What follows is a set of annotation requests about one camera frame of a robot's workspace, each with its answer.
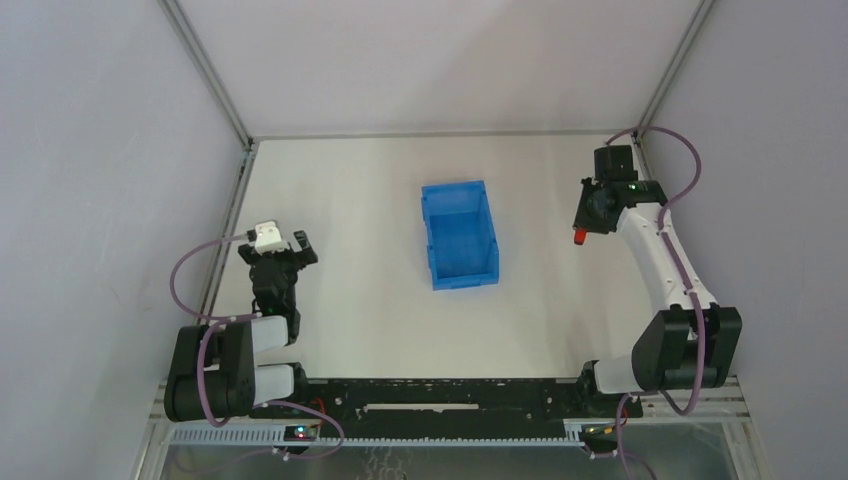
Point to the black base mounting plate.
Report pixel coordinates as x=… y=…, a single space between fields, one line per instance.
x=465 y=408

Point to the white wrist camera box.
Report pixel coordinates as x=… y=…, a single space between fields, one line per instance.
x=266 y=237

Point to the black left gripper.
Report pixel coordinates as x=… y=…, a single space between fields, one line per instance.
x=279 y=257

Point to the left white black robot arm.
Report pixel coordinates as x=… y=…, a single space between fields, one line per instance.
x=214 y=374

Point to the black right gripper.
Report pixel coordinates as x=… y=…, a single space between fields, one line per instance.
x=584 y=216

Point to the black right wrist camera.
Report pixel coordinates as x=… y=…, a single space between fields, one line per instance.
x=614 y=163

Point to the grey cable duct strip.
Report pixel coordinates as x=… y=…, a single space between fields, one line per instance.
x=244 y=435

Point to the aluminium frame rail left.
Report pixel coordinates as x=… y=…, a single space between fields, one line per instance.
x=186 y=33

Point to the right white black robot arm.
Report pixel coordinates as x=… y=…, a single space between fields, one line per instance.
x=371 y=311

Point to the aluminium frame rail right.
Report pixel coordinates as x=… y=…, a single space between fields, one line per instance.
x=680 y=54

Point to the red handled screwdriver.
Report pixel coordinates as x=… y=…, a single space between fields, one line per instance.
x=580 y=236

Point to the blue plastic bin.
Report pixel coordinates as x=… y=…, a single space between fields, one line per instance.
x=462 y=248

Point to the aluminium frame rail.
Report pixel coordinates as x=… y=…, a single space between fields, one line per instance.
x=680 y=54
x=186 y=33

